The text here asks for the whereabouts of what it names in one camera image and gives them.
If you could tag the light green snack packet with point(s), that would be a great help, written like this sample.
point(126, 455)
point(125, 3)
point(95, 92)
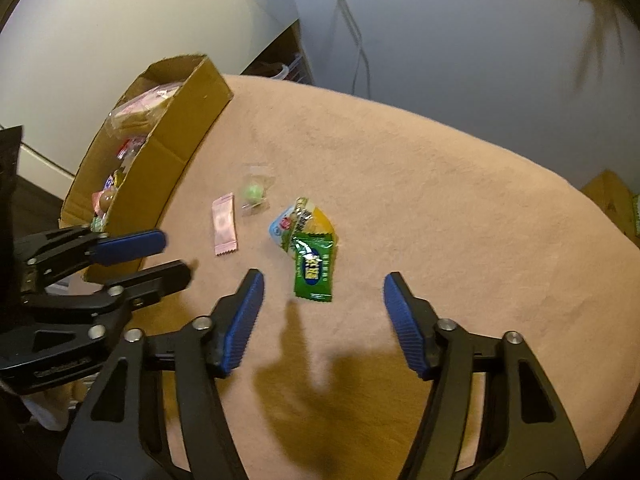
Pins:
point(98, 223)

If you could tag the small cardboard box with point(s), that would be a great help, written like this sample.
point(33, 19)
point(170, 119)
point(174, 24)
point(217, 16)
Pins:
point(607, 200)

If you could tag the brown chocolate bar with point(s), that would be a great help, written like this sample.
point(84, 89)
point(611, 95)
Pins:
point(109, 180)

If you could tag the dark green snack packet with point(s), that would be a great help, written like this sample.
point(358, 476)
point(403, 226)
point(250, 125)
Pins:
point(312, 270)

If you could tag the white plastic basket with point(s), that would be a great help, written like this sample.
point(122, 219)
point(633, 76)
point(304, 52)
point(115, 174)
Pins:
point(292, 69)

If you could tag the red packet with dark snacks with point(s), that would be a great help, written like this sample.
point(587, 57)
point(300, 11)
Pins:
point(127, 146)

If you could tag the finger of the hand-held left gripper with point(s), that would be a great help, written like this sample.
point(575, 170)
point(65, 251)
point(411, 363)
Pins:
point(130, 244)
point(155, 277)

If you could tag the clear wrapped green candy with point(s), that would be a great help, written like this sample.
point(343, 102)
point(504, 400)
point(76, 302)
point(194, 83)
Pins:
point(254, 192)

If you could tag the bagged sliced bread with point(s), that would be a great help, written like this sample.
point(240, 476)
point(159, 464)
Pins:
point(135, 112)

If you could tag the pink candy wrapper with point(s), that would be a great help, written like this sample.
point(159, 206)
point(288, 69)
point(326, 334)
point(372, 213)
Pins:
point(224, 225)

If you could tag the yellow snack packet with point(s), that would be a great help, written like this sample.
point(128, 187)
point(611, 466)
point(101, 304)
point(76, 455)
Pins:
point(316, 222)

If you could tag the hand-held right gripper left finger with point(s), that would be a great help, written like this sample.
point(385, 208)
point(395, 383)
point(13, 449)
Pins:
point(245, 320)

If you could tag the green white carton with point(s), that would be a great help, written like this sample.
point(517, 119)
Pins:
point(636, 217)

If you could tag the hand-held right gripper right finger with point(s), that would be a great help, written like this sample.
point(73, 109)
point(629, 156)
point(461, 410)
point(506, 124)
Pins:
point(405, 330)

